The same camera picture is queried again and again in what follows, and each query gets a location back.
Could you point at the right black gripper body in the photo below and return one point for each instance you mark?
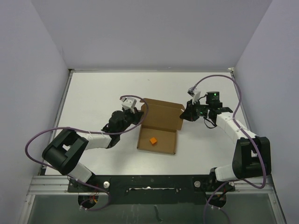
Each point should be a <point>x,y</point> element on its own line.
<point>197,110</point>

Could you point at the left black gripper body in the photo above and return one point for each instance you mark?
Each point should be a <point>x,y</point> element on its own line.
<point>130,117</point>

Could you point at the brown cardboard box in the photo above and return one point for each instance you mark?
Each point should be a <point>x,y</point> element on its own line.
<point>162,122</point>

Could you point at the small orange cube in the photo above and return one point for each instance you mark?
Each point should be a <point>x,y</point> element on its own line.
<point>153,141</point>

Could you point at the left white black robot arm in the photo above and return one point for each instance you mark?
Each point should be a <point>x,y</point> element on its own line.
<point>66,149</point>

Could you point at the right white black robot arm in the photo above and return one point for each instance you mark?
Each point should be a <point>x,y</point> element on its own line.
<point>252,155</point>

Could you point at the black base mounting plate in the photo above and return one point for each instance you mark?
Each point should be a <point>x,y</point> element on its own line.
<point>151,189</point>

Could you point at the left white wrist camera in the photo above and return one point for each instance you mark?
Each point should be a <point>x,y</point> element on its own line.
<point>128,103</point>

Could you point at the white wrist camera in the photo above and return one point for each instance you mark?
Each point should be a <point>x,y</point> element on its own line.
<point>194,93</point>
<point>128,103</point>

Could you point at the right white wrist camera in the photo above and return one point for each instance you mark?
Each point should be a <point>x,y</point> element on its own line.
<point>194,93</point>

